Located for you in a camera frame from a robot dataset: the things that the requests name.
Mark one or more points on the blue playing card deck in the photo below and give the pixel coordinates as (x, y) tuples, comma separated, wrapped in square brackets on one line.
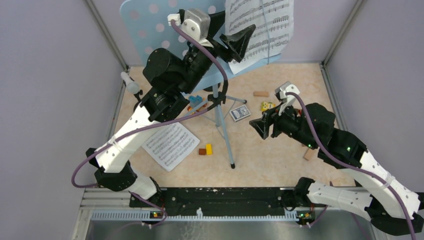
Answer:
[(240, 113)]

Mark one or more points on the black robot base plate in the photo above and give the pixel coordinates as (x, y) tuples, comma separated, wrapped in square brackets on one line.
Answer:
[(229, 201)]

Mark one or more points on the aluminium frame rail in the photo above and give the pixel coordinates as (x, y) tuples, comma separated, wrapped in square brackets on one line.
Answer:
[(111, 99)]

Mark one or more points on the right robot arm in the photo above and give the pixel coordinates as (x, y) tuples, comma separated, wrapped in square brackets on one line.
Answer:
[(386, 204)]

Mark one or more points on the tan wooden block right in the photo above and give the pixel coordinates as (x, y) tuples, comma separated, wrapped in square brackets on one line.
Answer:
[(309, 154)]

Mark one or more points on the sheet music page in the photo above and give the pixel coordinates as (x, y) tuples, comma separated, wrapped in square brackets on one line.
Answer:
[(170, 145), (274, 27)]

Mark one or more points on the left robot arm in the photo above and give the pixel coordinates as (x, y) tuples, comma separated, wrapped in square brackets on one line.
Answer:
[(170, 78)]

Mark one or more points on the yellow owl toy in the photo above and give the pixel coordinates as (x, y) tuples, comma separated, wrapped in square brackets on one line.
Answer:
[(264, 106)]

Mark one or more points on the blue toy train block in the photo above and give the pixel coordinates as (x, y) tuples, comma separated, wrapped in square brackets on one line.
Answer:
[(198, 102)]

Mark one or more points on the brown wooden cylinder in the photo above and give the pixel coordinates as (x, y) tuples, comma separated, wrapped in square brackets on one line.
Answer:
[(202, 151)]

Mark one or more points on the light wooden block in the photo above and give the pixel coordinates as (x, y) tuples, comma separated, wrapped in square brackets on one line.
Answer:
[(263, 94)]

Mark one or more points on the yellow wooden block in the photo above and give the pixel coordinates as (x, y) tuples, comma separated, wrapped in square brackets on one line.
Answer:
[(209, 149)]

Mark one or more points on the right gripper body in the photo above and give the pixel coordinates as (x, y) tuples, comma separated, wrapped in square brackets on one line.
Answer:
[(286, 122)]

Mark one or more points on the white microphone on stand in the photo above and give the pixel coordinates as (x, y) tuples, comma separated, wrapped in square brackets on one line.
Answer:
[(131, 86)]

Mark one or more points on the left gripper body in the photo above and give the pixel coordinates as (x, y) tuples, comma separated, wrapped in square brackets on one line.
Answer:
[(218, 49)]

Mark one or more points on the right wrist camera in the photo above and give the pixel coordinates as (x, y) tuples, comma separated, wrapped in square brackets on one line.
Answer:
[(284, 93)]

